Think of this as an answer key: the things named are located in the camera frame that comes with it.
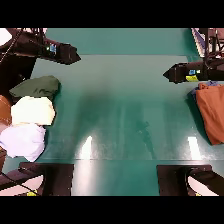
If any cream garment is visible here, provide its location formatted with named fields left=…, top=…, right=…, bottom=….
left=10, top=95, right=57, bottom=127

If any orange-brown garment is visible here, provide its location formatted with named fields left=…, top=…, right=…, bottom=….
left=195, top=82, right=224, bottom=146

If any dark green garment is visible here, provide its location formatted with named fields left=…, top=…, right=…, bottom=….
left=8, top=75, right=62, bottom=101

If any blue garment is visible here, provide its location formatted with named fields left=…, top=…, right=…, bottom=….
left=191, top=80, right=224, bottom=96

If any pale lilac garment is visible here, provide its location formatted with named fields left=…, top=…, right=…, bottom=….
left=0, top=123, right=47, bottom=163

